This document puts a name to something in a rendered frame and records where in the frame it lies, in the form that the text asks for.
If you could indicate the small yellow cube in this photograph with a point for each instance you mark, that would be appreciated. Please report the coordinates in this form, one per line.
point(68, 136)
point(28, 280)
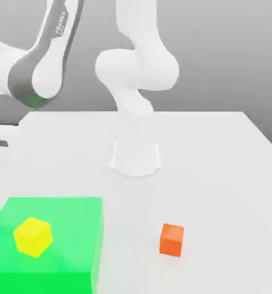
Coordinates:
point(32, 237)

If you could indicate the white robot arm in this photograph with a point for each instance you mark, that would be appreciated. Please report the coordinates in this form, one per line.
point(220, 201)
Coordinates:
point(147, 69)

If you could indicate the small orange cube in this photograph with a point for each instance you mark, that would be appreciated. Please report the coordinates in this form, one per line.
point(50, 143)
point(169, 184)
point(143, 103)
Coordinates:
point(171, 241)

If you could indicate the large green box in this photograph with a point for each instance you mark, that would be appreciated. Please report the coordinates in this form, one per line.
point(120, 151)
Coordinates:
point(71, 229)

